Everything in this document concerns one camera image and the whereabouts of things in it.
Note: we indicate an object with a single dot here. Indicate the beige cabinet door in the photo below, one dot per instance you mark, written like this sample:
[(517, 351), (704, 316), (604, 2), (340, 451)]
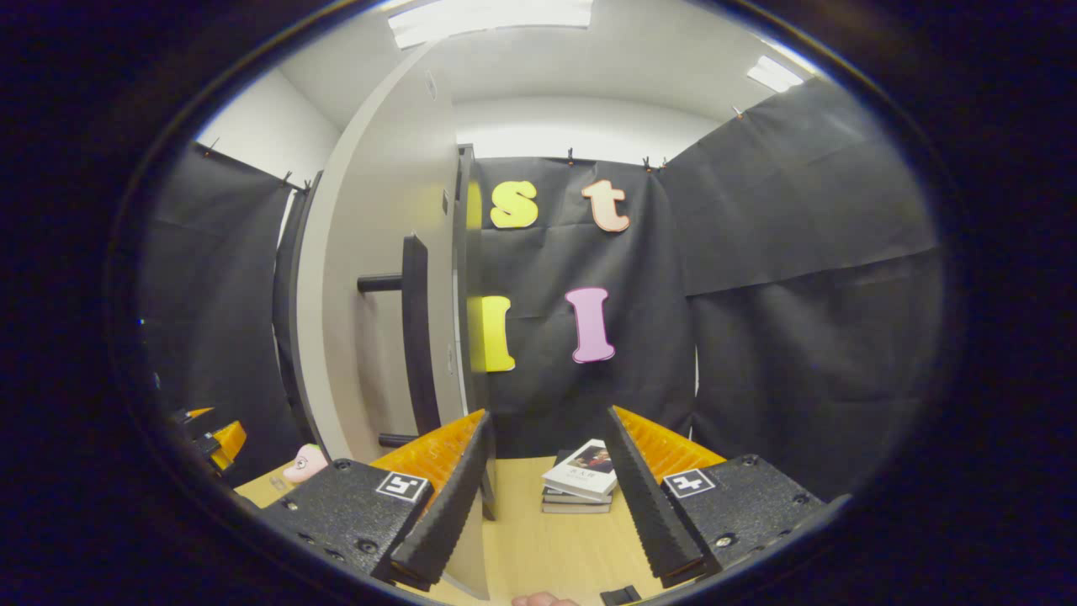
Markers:
[(370, 353)]

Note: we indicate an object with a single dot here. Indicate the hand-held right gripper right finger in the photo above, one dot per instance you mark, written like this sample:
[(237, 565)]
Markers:
[(648, 513)]

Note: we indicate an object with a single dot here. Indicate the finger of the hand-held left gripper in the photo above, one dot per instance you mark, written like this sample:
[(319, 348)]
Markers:
[(229, 439), (183, 416)]

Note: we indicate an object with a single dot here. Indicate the small pink toy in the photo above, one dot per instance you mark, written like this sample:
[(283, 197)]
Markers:
[(305, 465)]

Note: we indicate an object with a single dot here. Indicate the black backdrop cloth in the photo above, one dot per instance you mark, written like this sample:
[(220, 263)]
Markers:
[(799, 353)]

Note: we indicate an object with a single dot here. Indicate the dark book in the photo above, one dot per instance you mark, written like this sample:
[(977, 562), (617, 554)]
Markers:
[(576, 498)]

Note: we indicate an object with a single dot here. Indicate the white book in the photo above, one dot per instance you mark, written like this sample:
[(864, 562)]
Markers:
[(580, 471)]

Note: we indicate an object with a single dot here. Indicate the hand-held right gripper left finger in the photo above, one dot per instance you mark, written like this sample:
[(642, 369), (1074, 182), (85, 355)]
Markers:
[(450, 513)]

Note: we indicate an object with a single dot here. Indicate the ceiling light panel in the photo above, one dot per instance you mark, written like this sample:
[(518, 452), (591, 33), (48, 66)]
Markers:
[(488, 21), (776, 74)]

